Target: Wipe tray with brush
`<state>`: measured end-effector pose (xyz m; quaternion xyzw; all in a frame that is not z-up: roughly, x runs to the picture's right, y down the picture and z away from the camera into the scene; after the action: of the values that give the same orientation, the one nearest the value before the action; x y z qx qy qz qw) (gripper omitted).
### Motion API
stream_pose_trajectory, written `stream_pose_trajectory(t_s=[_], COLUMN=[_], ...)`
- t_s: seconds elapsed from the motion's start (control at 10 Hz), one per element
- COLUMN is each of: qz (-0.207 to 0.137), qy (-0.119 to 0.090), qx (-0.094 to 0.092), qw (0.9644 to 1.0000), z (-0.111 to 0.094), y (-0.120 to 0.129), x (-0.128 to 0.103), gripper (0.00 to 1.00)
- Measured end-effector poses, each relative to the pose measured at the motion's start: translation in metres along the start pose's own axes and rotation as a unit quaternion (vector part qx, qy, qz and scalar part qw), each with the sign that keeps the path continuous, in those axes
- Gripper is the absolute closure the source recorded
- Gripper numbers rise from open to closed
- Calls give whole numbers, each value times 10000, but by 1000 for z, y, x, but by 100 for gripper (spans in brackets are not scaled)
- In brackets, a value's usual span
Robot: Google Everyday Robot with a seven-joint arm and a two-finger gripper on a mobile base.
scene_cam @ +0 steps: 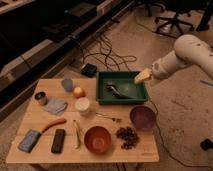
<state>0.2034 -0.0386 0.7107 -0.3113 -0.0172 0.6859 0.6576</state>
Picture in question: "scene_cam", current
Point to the orange bowl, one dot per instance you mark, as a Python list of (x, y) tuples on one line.
[(97, 140)]

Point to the green plastic tray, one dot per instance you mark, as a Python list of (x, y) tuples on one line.
[(124, 82)]

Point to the wooden table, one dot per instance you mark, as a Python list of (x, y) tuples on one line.
[(36, 118)]

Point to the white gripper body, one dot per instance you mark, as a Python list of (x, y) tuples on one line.
[(144, 75)]

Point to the blue sponge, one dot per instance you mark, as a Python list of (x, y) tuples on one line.
[(29, 141)]

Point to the black office chair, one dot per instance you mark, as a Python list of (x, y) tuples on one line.
[(178, 7)]

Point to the black rectangular block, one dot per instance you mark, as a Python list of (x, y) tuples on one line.
[(58, 141)]

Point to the black power adapter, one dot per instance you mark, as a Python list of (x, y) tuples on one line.
[(89, 70)]

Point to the white lidded cup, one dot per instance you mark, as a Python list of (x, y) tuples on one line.
[(82, 105)]

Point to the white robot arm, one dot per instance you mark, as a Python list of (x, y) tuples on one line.
[(188, 50)]

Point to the orange carrot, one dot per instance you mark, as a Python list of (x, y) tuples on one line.
[(53, 123)]

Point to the grey folded cloth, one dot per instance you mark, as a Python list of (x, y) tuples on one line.
[(56, 106)]

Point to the small metal cup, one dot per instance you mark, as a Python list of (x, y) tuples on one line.
[(41, 98)]

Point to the purple bowl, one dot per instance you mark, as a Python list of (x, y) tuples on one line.
[(143, 118)]

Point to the black box on floor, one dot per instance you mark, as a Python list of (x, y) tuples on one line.
[(206, 144)]

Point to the apple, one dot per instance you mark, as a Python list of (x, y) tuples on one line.
[(79, 92)]

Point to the black brush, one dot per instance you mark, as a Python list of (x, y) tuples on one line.
[(116, 93)]

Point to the grey plastic cup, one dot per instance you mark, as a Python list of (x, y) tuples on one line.
[(67, 84)]

